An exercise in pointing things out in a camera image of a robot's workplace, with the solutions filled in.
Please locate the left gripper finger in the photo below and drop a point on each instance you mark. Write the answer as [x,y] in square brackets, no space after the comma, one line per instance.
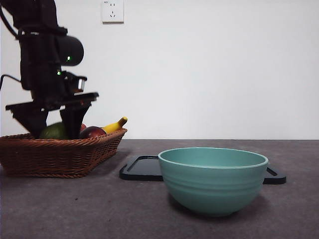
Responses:
[73,122]
[33,122]

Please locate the green avocado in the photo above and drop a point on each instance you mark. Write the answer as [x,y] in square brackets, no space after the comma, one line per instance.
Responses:
[53,132]

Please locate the light red apple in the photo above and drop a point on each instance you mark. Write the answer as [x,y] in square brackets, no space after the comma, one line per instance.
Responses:
[83,127]

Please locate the dark red plum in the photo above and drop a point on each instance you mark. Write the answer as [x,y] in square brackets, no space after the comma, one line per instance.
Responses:
[93,132]

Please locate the brown wicker basket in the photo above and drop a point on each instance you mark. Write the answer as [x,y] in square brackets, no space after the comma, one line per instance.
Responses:
[49,156]

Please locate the yellow banana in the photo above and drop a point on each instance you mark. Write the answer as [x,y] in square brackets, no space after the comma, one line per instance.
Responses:
[113,127]

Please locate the dark rectangular tray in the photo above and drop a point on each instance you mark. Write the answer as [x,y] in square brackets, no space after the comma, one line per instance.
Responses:
[142,169]

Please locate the teal ribbed bowl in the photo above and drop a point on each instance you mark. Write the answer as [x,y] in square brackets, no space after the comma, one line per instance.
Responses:
[211,189]

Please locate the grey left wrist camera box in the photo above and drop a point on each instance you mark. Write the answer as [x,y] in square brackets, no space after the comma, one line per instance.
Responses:
[81,83]

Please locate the white wall socket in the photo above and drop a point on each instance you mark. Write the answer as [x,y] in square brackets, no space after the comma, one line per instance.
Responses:
[112,12]

